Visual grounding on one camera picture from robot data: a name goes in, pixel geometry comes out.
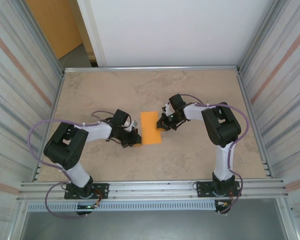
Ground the orange paper sheet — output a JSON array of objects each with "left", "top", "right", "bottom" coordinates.
[{"left": 140, "top": 111, "right": 163, "bottom": 146}]

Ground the grey metal sheet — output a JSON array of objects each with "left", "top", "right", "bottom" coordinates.
[{"left": 19, "top": 211, "right": 290, "bottom": 240}]

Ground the black control board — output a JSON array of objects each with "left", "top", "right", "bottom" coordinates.
[
  {"left": 75, "top": 203, "right": 101, "bottom": 216},
  {"left": 214, "top": 199, "right": 233, "bottom": 215}
]

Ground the corrugated metal side panel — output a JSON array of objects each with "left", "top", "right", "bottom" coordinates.
[{"left": 238, "top": 0, "right": 300, "bottom": 240}]

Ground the striped cloth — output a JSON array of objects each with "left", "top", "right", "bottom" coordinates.
[{"left": 0, "top": 0, "right": 66, "bottom": 240}]

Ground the orange wooden door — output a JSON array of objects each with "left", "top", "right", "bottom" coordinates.
[{"left": 24, "top": 0, "right": 84, "bottom": 61}]

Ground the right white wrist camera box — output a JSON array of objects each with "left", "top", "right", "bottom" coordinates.
[{"left": 164, "top": 101, "right": 174, "bottom": 116}]

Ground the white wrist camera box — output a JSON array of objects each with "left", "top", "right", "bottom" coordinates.
[
  {"left": 126, "top": 119, "right": 139, "bottom": 131},
  {"left": 164, "top": 101, "right": 174, "bottom": 116}
]

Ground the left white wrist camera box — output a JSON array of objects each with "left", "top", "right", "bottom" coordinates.
[{"left": 126, "top": 119, "right": 139, "bottom": 131}]

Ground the long aluminium mounting rail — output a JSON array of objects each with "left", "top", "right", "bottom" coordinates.
[{"left": 18, "top": 178, "right": 290, "bottom": 201}]

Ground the aluminium frame cross bar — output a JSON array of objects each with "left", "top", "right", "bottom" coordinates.
[{"left": 63, "top": 65, "right": 241, "bottom": 74}]

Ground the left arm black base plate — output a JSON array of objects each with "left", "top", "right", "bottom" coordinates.
[{"left": 64, "top": 183, "right": 110, "bottom": 200}]

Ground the grey slotted cable duct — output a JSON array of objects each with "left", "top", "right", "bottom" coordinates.
[{"left": 26, "top": 201, "right": 217, "bottom": 212}]

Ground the aluminium frame side bar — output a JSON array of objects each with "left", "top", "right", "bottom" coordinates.
[
  {"left": 236, "top": 69, "right": 274, "bottom": 179},
  {"left": 34, "top": 71, "right": 66, "bottom": 182}
]

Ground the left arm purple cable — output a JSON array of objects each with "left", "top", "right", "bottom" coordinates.
[{"left": 27, "top": 110, "right": 116, "bottom": 220}]

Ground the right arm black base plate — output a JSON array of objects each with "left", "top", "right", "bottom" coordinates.
[{"left": 196, "top": 181, "right": 242, "bottom": 198}]

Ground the white door frame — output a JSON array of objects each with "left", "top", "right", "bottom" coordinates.
[{"left": 76, "top": 0, "right": 108, "bottom": 68}]

